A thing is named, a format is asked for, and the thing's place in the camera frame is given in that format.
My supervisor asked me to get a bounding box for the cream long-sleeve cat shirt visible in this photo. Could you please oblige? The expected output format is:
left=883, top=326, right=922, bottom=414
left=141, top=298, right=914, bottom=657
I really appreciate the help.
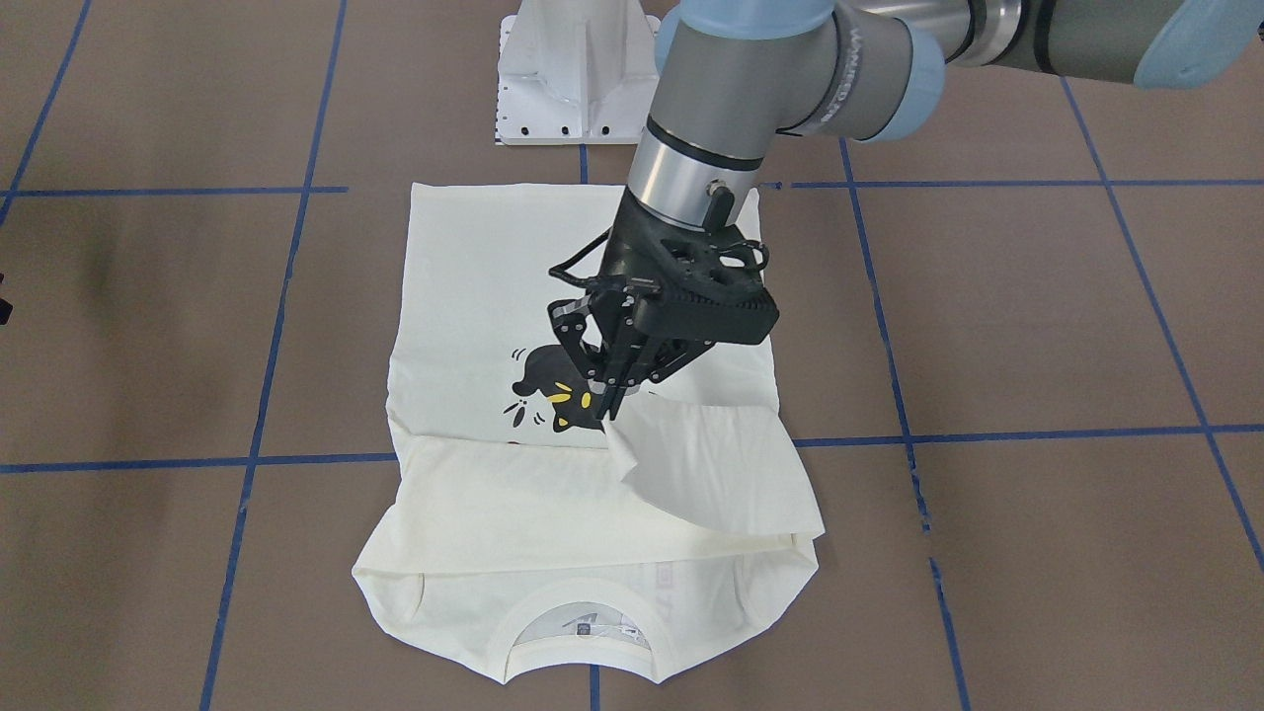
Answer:
left=351, top=183, right=825, bottom=683

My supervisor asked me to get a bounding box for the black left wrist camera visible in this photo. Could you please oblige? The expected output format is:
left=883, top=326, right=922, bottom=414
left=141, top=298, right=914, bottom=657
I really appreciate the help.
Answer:
left=629, top=221, right=779, bottom=345

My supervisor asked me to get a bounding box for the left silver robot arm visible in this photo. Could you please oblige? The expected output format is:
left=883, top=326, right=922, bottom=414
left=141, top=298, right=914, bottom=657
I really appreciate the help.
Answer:
left=549, top=1, right=1261, bottom=423

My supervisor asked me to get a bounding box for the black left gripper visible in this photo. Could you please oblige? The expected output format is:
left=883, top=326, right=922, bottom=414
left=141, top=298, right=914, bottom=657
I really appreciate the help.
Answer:
left=549, top=194, right=732, bottom=423

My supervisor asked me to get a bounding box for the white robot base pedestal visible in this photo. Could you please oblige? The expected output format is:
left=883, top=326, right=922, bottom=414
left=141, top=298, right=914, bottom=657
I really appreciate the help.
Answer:
left=494, top=1, right=661, bottom=147

